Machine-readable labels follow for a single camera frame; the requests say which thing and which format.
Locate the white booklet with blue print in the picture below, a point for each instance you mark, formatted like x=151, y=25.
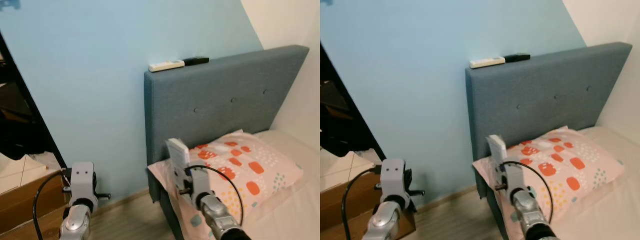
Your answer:
x=497, y=149
x=178, y=152

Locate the pink pillow with orange spots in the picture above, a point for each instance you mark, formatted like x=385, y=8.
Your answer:
x=250, y=165
x=570, y=165

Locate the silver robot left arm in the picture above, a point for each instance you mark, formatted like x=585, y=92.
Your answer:
x=382, y=220
x=76, y=222

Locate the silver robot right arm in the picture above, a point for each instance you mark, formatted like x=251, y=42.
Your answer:
x=532, y=215
x=220, y=220

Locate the teal upholstered headboard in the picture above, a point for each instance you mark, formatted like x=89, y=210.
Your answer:
x=545, y=95
x=220, y=100

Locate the beige mattress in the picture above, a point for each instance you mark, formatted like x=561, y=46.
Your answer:
x=615, y=205
x=295, y=210

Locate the white remote control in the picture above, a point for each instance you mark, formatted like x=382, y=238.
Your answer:
x=166, y=65
x=487, y=62

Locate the small black device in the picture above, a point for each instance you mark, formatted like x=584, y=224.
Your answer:
x=196, y=61
x=517, y=57

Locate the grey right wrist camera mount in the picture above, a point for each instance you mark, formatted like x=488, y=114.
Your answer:
x=197, y=185
x=514, y=180

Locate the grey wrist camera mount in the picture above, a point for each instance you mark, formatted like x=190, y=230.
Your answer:
x=514, y=180
x=83, y=180
x=197, y=185
x=393, y=177

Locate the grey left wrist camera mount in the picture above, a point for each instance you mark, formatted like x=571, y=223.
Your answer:
x=83, y=180
x=393, y=177

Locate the black doorway frame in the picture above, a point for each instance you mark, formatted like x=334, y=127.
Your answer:
x=30, y=105

